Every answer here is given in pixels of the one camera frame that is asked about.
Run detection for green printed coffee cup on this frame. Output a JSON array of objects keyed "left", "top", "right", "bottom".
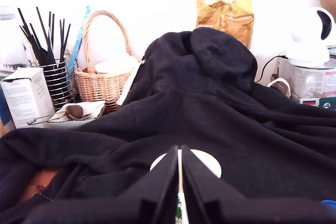
[{"left": 149, "top": 148, "right": 223, "bottom": 224}]

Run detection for blue coffee capsule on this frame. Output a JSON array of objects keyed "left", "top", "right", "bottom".
[{"left": 320, "top": 199, "right": 336, "bottom": 210}]

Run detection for black hoodie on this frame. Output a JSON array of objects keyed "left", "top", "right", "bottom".
[{"left": 0, "top": 26, "right": 336, "bottom": 224}]

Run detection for white ceramic dish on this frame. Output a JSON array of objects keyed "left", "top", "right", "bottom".
[{"left": 47, "top": 100, "right": 107, "bottom": 130}]

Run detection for metal tea infuser tongs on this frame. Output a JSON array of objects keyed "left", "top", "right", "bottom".
[{"left": 27, "top": 104, "right": 106, "bottom": 126}]

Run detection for white cloth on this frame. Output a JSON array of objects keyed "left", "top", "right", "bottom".
[{"left": 93, "top": 51, "right": 140, "bottom": 74}]

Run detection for silver tin with red label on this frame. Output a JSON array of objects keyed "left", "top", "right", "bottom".
[{"left": 277, "top": 55, "right": 336, "bottom": 102}]

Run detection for dark green flat box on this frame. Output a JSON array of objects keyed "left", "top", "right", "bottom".
[{"left": 299, "top": 97, "right": 336, "bottom": 111}]

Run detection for crumpled golden paper bag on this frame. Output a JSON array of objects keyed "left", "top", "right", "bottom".
[{"left": 196, "top": 0, "right": 255, "bottom": 50}]

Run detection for white printed carton box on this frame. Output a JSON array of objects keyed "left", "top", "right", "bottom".
[{"left": 0, "top": 67, "right": 56, "bottom": 130}]

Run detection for thin black stick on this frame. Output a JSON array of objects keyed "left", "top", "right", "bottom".
[
  {"left": 17, "top": 7, "right": 45, "bottom": 65},
  {"left": 59, "top": 18, "right": 64, "bottom": 62},
  {"left": 35, "top": 6, "right": 57, "bottom": 64},
  {"left": 59, "top": 23, "right": 72, "bottom": 62}
]

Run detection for blue and yellow package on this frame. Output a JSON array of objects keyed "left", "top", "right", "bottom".
[{"left": 0, "top": 87, "right": 16, "bottom": 137}]

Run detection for blue and white pen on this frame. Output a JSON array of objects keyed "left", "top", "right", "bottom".
[{"left": 67, "top": 5, "right": 91, "bottom": 71}]

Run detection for white container with print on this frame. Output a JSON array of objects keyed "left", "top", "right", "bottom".
[{"left": 0, "top": 5, "right": 30, "bottom": 72}]

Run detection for white hoodie drawstring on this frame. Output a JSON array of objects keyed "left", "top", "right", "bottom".
[{"left": 116, "top": 60, "right": 145, "bottom": 106}]

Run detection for wicker basket with handle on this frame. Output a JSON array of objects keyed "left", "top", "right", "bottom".
[{"left": 74, "top": 10, "right": 140, "bottom": 116}]

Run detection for white cable loop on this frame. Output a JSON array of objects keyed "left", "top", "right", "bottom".
[{"left": 267, "top": 77, "right": 292, "bottom": 99}]

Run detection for thin black cable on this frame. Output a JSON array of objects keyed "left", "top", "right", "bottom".
[{"left": 254, "top": 55, "right": 287, "bottom": 83}]

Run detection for wire stick holder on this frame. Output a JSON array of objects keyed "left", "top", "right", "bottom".
[{"left": 39, "top": 60, "right": 76, "bottom": 112}]

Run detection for white dome security camera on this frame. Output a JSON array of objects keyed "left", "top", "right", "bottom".
[{"left": 285, "top": 6, "right": 336, "bottom": 68}]

